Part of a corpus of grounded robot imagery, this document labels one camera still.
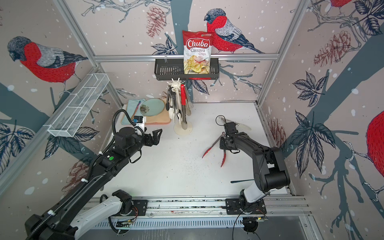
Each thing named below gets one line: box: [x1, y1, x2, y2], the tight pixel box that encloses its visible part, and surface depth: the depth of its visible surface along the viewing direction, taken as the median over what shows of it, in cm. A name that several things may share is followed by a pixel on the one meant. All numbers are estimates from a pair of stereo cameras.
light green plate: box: [139, 98, 165, 117], surface depth 121 cm
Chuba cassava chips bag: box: [182, 30, 213, 74], surface depth 87 cm
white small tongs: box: [168, 105, 175, 124], surface depth 88 cm
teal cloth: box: [121, 99, 146, 125], surface depth 120 cm
